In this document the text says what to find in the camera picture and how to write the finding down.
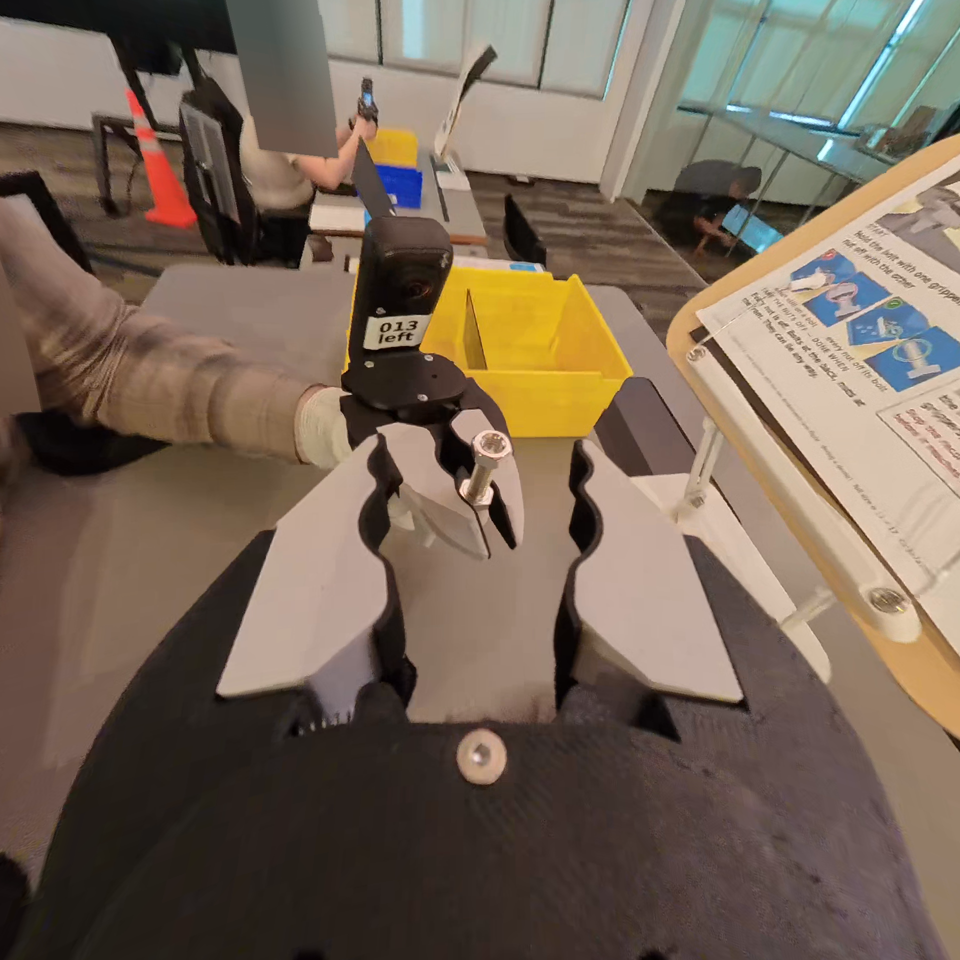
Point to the silver hex bolt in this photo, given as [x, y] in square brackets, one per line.
[488, 450]

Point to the person's left hand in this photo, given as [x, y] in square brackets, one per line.
[323, 428]

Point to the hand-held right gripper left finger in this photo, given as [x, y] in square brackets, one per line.
[308, 600]

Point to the blue plastic bin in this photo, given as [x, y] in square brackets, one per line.
[398, 188]

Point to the small yellow bin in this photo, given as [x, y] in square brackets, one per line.
[396, 146]

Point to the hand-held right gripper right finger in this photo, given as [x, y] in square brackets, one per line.
[653, 600]

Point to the yellow plastic bin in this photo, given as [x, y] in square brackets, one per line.
[540, 353]

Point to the printed instruction sheet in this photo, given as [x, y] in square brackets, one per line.
[870, 390]

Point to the orange traffic cone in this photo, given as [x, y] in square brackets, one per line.
[158, 165]

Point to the person's left forearm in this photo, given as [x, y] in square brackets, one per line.
[150, 375]

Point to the wooden document stand white base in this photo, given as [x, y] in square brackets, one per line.
[750, 570]

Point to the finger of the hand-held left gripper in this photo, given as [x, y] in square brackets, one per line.
[507, 503]
[435, 503]

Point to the black office chair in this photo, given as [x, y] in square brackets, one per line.
[218, 165]

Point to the black round pad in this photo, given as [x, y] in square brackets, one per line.
[75, 447]

